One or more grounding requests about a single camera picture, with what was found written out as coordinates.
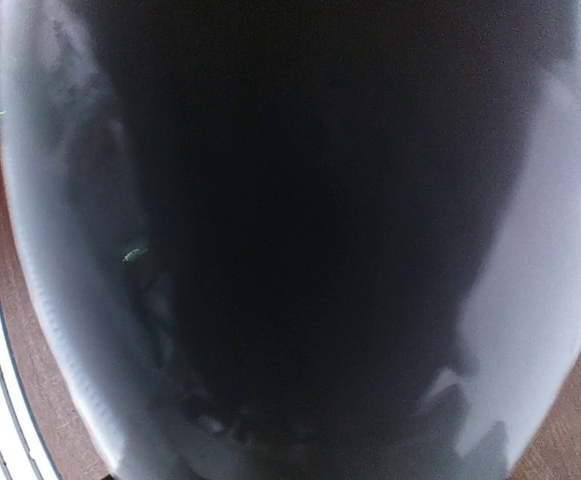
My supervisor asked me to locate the white shuttlecock tube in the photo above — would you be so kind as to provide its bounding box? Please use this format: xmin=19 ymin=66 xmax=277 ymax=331
xmin=0 ymin=1 xmax=581 ymax=479

